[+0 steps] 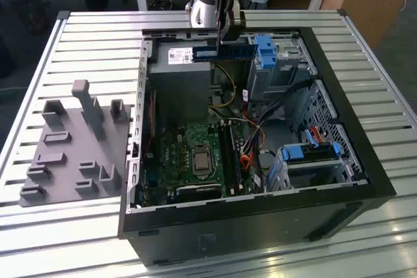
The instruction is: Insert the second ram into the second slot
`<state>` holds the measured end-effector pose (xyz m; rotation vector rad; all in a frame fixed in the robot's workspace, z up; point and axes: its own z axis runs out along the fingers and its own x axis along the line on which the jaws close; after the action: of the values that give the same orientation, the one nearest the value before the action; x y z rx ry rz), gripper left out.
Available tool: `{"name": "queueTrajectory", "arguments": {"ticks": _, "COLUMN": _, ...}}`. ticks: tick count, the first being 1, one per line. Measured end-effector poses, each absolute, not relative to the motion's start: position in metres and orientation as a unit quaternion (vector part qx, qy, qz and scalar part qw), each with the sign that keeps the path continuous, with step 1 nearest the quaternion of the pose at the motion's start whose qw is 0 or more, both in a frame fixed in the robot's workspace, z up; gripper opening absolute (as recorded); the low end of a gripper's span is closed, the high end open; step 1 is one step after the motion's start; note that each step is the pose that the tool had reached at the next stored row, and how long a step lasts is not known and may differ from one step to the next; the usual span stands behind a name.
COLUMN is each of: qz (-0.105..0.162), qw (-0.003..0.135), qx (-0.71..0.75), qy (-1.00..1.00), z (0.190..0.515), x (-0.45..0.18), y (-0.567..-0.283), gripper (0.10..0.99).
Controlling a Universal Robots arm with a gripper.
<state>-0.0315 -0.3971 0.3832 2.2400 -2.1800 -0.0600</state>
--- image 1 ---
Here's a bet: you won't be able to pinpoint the grey parts rack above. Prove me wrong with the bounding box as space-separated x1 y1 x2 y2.
18 79 136 208

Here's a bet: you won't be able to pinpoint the black open PC case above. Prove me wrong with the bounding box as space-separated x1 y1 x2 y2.
117 25 397 268

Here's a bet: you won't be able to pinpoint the grey power supply unit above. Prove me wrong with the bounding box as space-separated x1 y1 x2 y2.
148 41 213 124

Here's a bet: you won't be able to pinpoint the silver CPU in socket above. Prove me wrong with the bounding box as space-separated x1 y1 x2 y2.
191 145 214 178

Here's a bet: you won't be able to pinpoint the dark installed RAM stick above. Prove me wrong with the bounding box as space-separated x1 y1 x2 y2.
229 124 244 191

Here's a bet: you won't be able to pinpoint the black graphics card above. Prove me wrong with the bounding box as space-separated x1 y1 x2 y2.
175 182 223 201

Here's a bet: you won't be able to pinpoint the yellow power wires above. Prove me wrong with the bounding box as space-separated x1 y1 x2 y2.
208 64 237 109

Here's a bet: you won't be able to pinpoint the silver drive cage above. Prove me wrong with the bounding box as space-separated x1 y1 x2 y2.
246 35 318 104

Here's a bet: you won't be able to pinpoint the perforated metal case panel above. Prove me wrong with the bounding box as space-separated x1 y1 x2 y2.
311 79 363 182

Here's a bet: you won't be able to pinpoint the black empty RAM slot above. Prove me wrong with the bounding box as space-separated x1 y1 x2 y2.
218 120 231 195

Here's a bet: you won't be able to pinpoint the blue disk carrier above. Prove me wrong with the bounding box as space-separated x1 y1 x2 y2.
280 142 341 163
253 35 278 69

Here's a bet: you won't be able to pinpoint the blue RAM stick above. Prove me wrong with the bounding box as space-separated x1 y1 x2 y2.
194 46 253 63

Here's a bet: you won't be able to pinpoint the green motherboard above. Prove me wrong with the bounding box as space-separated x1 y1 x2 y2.
139 120 259 208

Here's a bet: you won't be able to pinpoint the black cable bundle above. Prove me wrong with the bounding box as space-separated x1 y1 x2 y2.
255 79 314 126

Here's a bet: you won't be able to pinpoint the orange wire bundle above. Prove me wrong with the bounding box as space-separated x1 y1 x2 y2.
240 127 266 171

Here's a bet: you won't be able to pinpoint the blue data cable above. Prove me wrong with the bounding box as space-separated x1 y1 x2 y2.
304 128 323 148

